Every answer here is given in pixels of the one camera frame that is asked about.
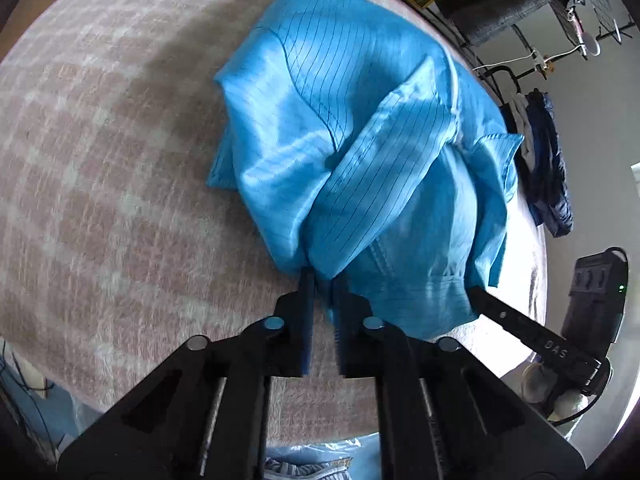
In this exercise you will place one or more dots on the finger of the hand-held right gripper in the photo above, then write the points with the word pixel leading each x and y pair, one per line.
pixel 525 327

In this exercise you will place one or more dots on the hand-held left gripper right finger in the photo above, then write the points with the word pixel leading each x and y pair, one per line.
pixel 342 340

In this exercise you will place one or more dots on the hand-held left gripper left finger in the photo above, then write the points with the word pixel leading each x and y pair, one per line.
pixel 306 330

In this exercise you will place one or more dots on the light blue striped jacket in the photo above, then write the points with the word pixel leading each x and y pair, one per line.
pixel 350 135

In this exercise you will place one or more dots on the black metal clothes rack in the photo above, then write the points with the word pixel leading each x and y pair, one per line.
pixel 516 82

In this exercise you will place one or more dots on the dark blue folded garment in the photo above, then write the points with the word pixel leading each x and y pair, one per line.
pixel 535 212

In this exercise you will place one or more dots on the light blue plastic sheet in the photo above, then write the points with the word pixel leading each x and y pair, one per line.
pixel 360 452

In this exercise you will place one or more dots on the navy puffer jacket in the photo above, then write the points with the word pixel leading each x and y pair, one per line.
pixel 555 185

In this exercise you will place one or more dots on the window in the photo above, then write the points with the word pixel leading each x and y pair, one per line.
pixel 636 180

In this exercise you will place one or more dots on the grey striped cloth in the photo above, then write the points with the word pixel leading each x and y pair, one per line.
pixel 300 471

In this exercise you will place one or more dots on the small brown teddy bear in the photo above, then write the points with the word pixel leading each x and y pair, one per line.
pixel 545 71

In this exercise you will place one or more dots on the beige checkered blanket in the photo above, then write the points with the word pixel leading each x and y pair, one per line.
pixel 100 185

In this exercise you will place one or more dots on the grey plaid coat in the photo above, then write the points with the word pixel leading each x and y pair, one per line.
pixel 500 10

